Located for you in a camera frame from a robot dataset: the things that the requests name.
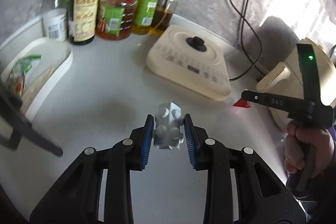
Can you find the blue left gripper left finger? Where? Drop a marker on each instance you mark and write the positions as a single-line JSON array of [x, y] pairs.
[[145, 139]]

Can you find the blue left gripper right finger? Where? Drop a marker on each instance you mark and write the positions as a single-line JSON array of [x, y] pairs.
[[191, 139]]

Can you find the white pill blister pack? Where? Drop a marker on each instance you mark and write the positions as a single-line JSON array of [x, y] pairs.
[[168, 122]]

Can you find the red wrapper scrap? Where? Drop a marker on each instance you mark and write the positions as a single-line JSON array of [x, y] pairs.
[[242, 104]]

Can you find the black kitchen rack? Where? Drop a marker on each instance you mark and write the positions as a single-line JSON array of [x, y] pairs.
[[15, 126]]

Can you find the person's right hand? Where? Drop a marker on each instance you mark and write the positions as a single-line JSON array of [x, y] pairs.
[[297, 144]]

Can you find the white rice cooker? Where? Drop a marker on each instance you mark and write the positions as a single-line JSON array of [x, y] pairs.
[[286, 80]]

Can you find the beige induction cooker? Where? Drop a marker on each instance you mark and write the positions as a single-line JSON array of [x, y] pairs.
[[192, 61]]

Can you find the white tray with green packet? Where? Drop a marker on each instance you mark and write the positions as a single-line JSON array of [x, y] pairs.
[[51, 60]]

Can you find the small clear jar white lid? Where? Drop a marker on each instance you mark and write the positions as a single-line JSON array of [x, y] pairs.
[[55, 19]]

